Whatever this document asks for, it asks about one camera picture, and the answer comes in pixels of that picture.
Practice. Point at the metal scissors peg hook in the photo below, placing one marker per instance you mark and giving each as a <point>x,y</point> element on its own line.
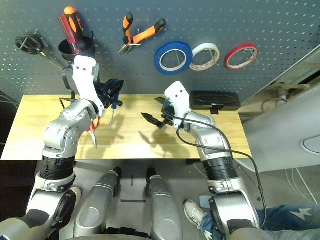
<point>36,32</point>

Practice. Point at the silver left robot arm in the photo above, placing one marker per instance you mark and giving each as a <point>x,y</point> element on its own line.
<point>65,120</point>

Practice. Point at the black plastic tool cup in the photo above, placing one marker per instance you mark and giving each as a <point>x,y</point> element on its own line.
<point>87,50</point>

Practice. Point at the black plastic tool case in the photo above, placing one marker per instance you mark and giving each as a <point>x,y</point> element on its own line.
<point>220,100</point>

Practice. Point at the beige shelf frame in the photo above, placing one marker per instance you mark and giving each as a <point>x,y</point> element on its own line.
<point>292,86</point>

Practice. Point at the thin metal tape hook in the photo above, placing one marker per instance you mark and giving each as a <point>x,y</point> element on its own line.
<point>178,58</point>
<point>255,58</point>
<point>212,55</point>

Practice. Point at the grey robot torso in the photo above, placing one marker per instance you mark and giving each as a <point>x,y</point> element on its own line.
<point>125,237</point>

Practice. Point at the red tape roll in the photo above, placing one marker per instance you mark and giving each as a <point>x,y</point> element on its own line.
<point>227,59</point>

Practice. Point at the silver right robot leg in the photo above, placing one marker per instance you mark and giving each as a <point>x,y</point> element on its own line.
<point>162,205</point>

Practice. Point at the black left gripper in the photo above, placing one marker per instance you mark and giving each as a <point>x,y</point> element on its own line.
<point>103,93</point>

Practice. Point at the blue jeans leg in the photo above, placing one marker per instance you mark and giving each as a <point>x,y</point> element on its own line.
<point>287,217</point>

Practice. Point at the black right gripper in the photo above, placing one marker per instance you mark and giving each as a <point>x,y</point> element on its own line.
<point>168,110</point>

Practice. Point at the blue tape roll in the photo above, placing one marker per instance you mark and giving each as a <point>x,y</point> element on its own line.
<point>172,45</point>

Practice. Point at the dark grey pegboard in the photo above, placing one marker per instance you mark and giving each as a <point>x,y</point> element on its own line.
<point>275,30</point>

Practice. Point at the orange black needle nose pliers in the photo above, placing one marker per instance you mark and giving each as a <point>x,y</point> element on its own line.
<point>140,37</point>

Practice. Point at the silver robot leg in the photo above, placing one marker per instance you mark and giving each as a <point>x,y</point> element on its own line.
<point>162,205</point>
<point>97,200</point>

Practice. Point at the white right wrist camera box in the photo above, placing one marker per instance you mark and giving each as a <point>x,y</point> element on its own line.
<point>177,95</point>

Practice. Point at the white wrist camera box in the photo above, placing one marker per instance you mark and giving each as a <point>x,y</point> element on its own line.
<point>177,95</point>
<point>83,75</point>

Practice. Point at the beige mesh shoe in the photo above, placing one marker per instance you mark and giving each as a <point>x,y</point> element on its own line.
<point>76,195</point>

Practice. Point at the light grey plastic shell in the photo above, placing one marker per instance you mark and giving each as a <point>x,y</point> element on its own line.
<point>280,140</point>

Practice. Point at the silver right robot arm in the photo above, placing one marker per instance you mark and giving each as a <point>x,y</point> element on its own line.
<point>207,135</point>

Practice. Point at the white sneaker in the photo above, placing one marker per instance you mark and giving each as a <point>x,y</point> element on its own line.
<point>195,212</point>

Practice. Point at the long black floor tape strip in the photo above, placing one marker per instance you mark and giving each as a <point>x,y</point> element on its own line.
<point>133,201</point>

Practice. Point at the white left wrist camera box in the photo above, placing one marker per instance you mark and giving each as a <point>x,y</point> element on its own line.
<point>83,75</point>

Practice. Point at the white tape roll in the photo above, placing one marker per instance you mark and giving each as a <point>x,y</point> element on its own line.
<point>205,45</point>

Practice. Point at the silver left robot leg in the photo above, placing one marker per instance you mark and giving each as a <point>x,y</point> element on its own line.
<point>97,200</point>

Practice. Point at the short black floor tape strip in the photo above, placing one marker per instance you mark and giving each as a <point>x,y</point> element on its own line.
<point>132,180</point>

